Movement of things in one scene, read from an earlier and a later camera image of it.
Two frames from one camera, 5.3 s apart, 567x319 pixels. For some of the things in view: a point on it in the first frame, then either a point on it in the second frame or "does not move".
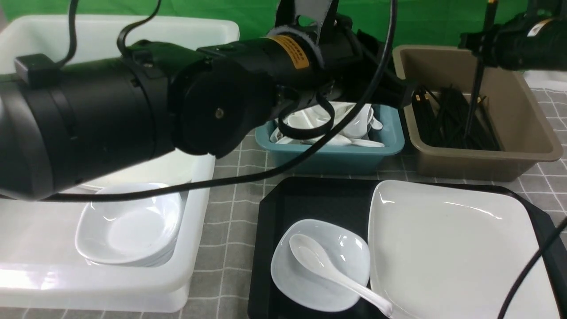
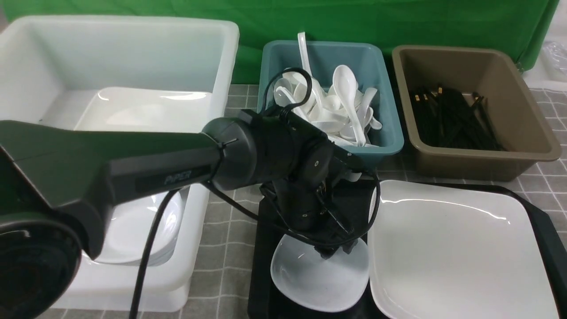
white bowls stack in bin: (140, 231) does not move
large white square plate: (450, 250) does not move
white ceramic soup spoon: (314, 258) to (344, 82)
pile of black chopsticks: (442, 118) does not move
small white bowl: (301, 284) does not move
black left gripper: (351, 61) to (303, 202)
